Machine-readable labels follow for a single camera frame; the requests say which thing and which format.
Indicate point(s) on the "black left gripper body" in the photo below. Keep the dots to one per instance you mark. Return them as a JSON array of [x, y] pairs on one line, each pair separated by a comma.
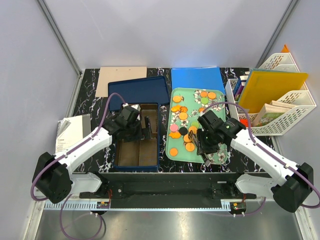
[[134, 131]]

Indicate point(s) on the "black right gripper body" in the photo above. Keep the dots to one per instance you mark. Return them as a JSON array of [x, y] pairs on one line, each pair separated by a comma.
[[206, 142]]

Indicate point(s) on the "round yellow sandwich cookie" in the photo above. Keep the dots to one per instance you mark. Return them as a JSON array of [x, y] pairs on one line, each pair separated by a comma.
[[193, 129], [187, 138], [190, 147]]

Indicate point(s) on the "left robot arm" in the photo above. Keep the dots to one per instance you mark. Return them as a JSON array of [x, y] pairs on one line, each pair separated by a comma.
[[55, 175]]

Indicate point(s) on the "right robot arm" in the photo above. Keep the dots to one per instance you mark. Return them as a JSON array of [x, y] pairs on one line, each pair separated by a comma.
[[288, 183]]

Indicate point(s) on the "green sandwich cookie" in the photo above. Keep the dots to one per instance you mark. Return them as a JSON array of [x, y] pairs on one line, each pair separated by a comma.
[[195, 124]]

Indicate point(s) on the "blue cookie tin box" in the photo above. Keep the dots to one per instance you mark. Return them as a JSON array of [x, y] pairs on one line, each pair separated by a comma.
[[136, 165]]

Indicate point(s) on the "black sandwich cookie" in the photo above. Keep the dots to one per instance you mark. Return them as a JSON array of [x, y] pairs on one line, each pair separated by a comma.
[[183, 131]]

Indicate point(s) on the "red small object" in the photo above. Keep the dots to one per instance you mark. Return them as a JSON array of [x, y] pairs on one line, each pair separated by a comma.
[[245, 122]]

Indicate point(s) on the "green round cookie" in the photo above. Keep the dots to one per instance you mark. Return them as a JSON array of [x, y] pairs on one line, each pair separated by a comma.
[[204, 100]]

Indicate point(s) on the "orange flower cookie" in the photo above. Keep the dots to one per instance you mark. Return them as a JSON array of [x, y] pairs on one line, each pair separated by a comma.
[[183, 109]]

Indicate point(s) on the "yellow fish cookie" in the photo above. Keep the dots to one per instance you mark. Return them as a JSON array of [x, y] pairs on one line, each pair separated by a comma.
[[175, 135]]

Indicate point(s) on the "green floral serving tray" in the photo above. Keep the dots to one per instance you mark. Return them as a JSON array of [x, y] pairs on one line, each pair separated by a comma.
[[190, 98]]

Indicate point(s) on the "pink sandwich cookie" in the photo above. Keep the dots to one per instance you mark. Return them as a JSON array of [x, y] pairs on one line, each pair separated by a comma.
[[174, 128]]

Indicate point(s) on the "plain orange round cookie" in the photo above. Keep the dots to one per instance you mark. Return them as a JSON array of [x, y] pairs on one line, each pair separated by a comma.
[[173, 152]]

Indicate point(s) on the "blue tin lid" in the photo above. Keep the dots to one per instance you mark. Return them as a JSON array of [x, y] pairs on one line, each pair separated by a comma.
[[149, 90]]

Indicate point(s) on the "orange fish cookie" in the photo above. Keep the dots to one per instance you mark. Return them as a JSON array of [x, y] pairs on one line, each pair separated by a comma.
[[176, 108]]

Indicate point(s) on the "tan cardboard sheet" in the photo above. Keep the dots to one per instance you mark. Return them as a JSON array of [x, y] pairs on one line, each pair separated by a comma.
[[115, 74]]

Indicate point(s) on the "white manual booklet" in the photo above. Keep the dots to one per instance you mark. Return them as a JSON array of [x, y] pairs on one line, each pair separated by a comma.
[[71, 130]]

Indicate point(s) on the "blue folder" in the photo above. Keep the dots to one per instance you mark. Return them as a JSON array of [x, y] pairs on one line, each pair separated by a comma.
[[207, 78]]

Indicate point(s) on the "green covered book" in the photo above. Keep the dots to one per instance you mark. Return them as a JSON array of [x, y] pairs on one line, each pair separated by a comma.
[[271, 111]]

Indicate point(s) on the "white desk file organizer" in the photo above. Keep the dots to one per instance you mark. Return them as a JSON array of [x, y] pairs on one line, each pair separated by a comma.
[[302, 98]]

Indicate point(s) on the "yellow folder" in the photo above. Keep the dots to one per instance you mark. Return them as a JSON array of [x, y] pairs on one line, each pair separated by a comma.
[[263, 86]]

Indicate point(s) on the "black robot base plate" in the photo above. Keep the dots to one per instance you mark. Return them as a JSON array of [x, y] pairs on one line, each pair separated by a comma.
[[172, 190]]

